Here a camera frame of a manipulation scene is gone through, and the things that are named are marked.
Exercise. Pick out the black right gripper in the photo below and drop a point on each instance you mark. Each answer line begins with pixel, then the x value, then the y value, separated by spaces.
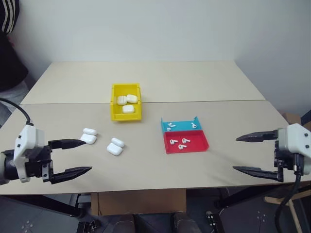
pixel 283 160

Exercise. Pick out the black bar with white dots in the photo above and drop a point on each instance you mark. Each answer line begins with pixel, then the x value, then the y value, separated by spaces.
pixel 212 221

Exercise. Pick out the white earbud case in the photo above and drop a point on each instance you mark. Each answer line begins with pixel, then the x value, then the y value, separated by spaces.
pixel 114 148
pixel 88 138

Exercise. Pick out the blue plastic tray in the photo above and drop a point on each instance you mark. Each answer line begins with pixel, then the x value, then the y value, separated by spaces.
pixel 182 124

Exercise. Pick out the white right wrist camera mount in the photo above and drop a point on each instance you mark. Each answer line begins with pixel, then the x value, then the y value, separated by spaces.
pixel 295 138

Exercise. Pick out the dark floor plate with screws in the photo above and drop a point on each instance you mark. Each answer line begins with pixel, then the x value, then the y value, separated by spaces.
pixel 261 218

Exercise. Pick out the dark rounded shape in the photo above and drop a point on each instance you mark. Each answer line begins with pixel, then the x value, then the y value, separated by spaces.
pixel 185 224

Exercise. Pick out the small brown cardboard box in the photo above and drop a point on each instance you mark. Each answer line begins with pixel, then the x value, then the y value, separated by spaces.
pixel 291 119

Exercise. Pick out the yellow plastic bin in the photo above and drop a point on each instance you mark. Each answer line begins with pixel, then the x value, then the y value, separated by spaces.
pixel 116 114

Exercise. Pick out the black table frame beam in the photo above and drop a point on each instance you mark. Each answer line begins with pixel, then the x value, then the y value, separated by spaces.
pixel 233 200
pixel 68 211

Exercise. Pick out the red plastic tray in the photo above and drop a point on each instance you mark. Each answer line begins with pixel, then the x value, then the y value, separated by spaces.
pixel 196 143

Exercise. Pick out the light wooden frame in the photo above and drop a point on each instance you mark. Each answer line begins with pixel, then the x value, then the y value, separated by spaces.
pixel 272 199

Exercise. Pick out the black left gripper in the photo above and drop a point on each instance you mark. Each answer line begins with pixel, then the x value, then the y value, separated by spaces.
pixel 36 167

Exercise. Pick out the brown cardboard box under table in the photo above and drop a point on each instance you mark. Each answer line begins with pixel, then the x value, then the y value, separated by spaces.
pixel 141 201

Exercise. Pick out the person in black striped jacket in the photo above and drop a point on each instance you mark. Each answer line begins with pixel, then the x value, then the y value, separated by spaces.
pixel 9 65

